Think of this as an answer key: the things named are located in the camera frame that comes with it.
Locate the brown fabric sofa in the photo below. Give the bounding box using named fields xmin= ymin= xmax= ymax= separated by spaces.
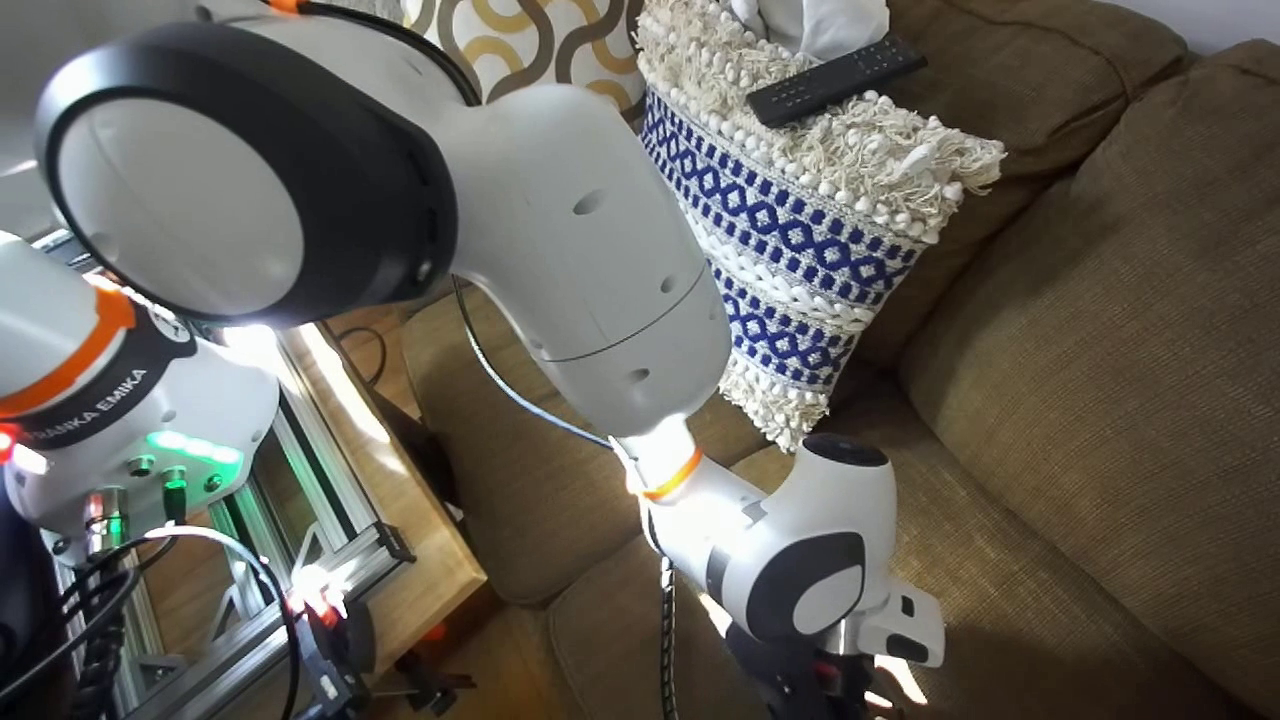
xmin=350 ymin=0 xmax=1280 ymax=720

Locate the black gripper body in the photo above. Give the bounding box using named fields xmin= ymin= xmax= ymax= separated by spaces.
xmin=724 ymin=630 xmax=892 ymax=720

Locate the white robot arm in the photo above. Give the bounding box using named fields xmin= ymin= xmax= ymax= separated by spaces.
xmin=35 ymin=9 xmax=944 ymax=720

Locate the black cable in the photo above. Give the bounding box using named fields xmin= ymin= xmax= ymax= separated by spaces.
xmin=0 ymin=524 xmax=309 ymax=720

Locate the blue patterned white pillow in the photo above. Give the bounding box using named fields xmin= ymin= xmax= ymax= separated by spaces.
xmin=636 ymin=0 xmax=1004 ymax=451

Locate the wooden table with metal frame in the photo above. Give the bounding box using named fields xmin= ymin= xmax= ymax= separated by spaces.
xmin=116 ymin=325 xmax=486 ymax=720

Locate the yellow grey wave pillow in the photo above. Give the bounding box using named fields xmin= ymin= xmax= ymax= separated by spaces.
xmin=391 ymin=0 xmax=645 ymax=117

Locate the white tissue paper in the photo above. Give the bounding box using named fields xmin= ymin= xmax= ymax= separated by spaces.
xmin=724 ymin=0 xmax=892 ymax=64

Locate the black remote control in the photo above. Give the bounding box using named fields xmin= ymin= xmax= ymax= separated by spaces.
xmin=750 ymin=38 xmax=924 ymax=129

